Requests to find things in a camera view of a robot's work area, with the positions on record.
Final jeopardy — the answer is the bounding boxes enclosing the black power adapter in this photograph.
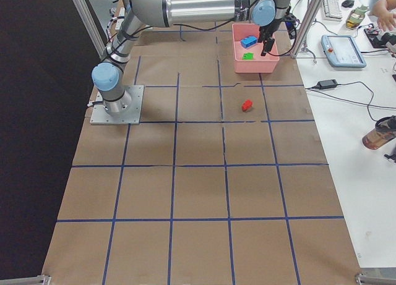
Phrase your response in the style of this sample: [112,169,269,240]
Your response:
[316,79,338,90]

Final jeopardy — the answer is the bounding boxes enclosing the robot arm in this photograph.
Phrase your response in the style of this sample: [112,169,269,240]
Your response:
[92,0,291,117]

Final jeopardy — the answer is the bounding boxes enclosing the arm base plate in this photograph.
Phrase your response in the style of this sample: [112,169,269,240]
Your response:
[90,85,144,125]

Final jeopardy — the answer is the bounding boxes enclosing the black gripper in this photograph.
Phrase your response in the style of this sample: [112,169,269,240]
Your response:
[258,19,283,56]

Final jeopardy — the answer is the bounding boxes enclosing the aluminium frame post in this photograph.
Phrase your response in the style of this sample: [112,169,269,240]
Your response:
[290,0,322,59]

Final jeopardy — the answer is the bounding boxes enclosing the black computer mouse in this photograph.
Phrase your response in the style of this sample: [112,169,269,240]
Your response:
[341,0,355,8]

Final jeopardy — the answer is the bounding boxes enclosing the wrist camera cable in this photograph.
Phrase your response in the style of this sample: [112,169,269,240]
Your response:
[265,22,298,57]

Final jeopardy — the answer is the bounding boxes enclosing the person hand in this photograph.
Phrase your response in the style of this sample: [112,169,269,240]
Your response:
[371,0,395,31]

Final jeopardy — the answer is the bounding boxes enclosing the blue toy block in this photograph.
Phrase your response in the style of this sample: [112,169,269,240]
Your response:
[240,36,257,48]

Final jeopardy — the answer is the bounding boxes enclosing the green toy block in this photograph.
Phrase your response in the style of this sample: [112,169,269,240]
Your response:
[242,53,254,60]

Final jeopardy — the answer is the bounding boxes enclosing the pink plastic box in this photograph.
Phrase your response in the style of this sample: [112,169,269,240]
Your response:
[232,23,280,74]

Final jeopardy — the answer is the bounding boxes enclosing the red toy block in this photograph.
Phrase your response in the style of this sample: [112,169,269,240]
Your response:
[241,100,253,112]

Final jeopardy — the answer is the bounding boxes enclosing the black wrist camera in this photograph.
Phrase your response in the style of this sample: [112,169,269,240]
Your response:
[284,14,296,40]

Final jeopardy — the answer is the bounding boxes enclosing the white keyboard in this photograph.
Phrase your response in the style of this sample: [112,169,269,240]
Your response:
[322,0,343,22]

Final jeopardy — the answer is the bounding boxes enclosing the robot teach pendant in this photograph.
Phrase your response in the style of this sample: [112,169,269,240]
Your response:
[321,35,366,70]

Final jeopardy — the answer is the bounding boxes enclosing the brown water bottle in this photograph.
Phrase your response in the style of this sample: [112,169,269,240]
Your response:
[362,116,395,150]

